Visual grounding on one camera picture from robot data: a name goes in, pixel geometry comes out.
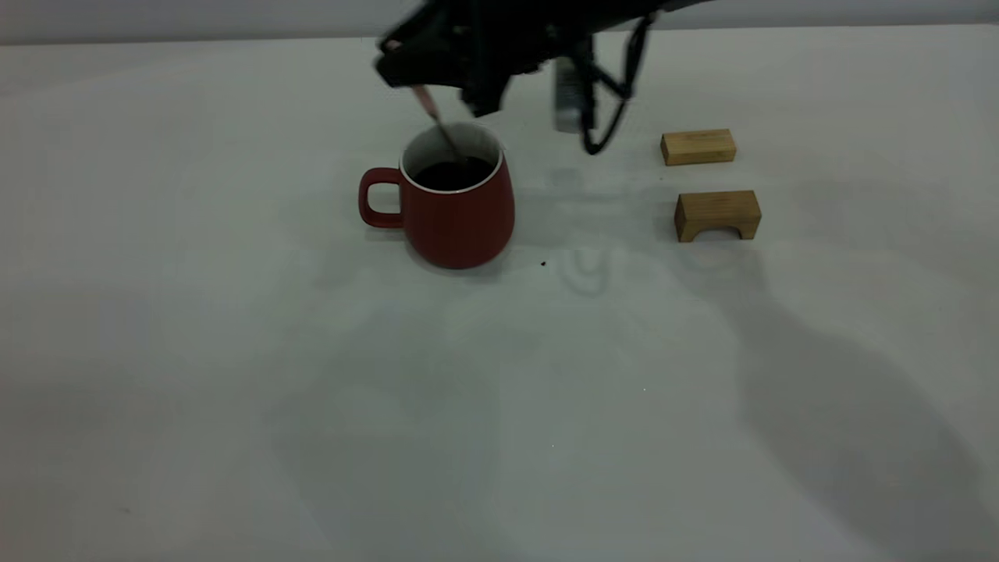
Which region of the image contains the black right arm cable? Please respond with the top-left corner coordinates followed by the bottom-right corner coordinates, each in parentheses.
top-left (580, 12), bottom-right (656, 156)

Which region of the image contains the dark coffee liquid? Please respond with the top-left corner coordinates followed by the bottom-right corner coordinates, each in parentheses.
top-left (411, 158), bottom-right (496, 193)

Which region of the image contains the flat wooden block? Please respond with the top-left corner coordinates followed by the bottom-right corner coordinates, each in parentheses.
top-left (660, 129), bottom-right (737, 167)

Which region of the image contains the pink handled grey spoon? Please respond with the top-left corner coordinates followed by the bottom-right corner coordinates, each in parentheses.
top-left (388, 39), bottom-right (471, 166)

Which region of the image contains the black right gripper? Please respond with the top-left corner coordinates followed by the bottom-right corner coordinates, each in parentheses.
top-left (375, 0), bottom-right (664, 119)

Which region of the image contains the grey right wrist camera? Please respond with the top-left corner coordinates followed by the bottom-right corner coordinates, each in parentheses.
top-left (553, 56), bottom-right (588, 132)

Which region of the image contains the red ceramic mug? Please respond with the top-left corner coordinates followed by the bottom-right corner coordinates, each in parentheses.
top-left (358, 122), bottom-right (516, 271)

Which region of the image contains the arched wooden block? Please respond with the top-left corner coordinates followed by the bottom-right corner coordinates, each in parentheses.
top-left (674, 190), bottom-right (763, 244)

